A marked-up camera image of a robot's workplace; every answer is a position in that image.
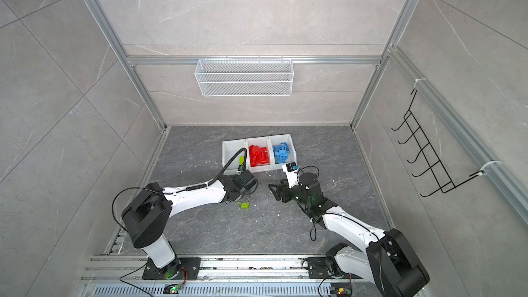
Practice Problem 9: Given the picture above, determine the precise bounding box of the black wire hook rack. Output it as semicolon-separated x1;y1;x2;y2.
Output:
390;89;485;198

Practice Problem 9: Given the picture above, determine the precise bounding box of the black corrugated cable hose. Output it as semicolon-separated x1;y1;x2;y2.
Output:
208;147;248;186

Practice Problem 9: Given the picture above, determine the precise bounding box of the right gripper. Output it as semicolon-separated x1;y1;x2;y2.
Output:
269;177;312;209

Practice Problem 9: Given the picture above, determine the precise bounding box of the blue lego brick top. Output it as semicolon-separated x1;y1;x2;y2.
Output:
272;142;290;164

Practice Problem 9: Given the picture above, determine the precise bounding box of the aluminium rail frame front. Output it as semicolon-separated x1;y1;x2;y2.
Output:
77;254;380;296

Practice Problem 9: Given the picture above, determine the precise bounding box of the red arch lego piece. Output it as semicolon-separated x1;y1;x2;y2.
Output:
249;145;270;167

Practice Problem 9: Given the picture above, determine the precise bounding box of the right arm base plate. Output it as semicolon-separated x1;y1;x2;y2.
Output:
302;257;361;279

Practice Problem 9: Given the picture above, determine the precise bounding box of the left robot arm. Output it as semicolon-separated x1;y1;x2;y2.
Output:
111;170;259;272

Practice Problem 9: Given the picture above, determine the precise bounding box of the white three-compartment bin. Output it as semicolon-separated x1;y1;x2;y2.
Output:
222;134;297;175

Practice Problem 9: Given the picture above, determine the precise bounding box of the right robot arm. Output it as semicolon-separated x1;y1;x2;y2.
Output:
268;171;430;296

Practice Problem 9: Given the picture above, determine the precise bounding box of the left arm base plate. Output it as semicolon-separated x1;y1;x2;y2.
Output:
142;257;202;281

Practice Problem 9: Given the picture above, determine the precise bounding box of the white wire mesh basket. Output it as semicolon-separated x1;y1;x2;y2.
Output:
195;59;294;97

